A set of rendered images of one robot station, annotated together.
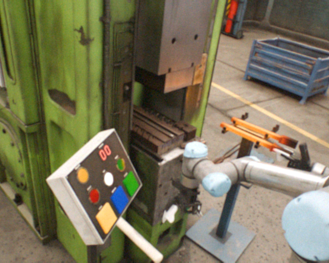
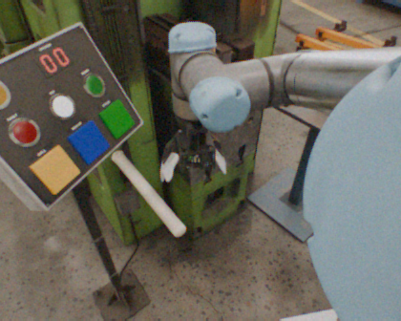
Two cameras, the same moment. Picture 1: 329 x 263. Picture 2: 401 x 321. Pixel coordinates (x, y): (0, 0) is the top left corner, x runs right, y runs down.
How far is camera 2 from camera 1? 0.54 m
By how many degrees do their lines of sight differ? 17
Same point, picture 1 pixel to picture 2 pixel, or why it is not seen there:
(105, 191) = (55, 126)
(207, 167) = (201, 68)
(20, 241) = not seen: hidden behind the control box
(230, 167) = (253, 69)
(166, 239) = (219, 203)
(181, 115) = (236, 25)
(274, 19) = not seen: outside the picture
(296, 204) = (376, 95)
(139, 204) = not seen: hidden behind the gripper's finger
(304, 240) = (392, 297)
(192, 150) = (179, 34)
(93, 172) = (24, 93)
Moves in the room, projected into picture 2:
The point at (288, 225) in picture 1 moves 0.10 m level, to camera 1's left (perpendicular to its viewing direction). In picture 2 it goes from (325, 204) to (97, 171)
